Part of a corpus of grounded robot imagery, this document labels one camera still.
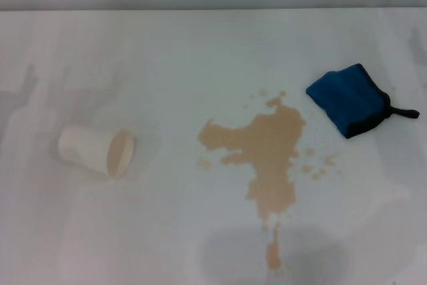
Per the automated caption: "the white paper cup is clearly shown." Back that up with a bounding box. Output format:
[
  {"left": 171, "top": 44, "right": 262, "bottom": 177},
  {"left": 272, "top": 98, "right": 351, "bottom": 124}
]
[{"left": 58, "top": 125, "right": 137, "bottom": 181}]

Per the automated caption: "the blue rag with black edge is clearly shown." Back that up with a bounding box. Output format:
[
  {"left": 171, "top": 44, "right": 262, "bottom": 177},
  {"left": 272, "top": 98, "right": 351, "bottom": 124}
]
[{"left": 306, "top": 63, "right": 420, "bottom": 140}]

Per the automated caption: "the brown water stain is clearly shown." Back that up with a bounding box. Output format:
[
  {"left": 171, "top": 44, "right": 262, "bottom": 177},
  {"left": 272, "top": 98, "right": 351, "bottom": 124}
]
[{"left": 196, "top": 88, "right": 344, "bottom": 271}]

